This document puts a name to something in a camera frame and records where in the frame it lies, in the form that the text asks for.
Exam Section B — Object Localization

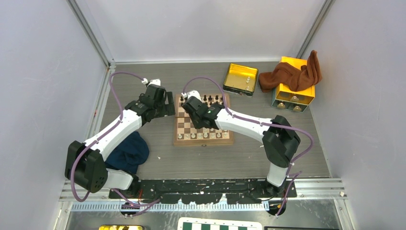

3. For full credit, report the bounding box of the gold metal tin tray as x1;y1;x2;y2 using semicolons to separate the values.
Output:
223;63;259;97

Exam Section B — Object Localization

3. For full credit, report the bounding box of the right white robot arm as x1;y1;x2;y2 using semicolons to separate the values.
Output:
181;96;301;197

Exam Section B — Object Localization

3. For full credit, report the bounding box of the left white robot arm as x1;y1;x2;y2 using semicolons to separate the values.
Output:
65;83;175;198

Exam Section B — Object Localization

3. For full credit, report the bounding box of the green checkered calibration board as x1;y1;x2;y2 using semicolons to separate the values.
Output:
177;217;264;230

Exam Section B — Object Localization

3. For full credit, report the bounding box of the dark blue cloth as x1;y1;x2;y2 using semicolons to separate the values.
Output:
105;131;150;174

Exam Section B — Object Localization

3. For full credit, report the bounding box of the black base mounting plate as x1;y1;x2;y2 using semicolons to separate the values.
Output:
109;178;297;205

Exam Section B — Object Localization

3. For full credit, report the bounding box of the yellow drawer box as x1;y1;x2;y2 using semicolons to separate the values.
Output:
271;56;316;112

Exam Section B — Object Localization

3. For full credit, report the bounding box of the brown cloth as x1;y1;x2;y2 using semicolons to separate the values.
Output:
259;50;322;92

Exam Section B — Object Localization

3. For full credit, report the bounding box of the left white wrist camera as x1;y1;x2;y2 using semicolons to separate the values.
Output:
141;78;161;87

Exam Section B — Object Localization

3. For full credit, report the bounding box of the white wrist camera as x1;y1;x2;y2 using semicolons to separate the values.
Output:
181;90;202;102
141;78;161;87

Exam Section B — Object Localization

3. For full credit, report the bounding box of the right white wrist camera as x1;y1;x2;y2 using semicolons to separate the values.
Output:
181;90;202;102

